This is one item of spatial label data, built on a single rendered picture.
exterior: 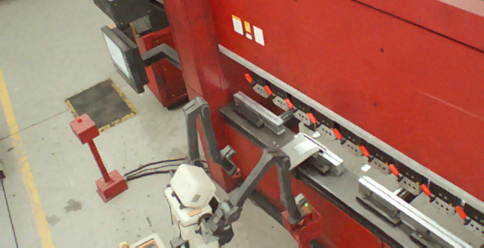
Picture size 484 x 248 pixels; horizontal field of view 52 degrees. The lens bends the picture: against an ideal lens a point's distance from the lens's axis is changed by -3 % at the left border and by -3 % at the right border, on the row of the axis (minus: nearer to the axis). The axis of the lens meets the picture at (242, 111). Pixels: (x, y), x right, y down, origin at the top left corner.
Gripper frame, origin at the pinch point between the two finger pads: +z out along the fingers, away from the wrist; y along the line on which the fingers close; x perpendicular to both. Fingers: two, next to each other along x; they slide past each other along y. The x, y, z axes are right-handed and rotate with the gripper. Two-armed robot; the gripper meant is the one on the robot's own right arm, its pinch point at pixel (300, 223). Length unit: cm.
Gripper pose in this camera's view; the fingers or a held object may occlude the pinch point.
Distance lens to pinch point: 311.2
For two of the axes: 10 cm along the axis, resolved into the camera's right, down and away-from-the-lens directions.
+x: -4.7, -5.0, 7.3
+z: 3.7, 6.3, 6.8
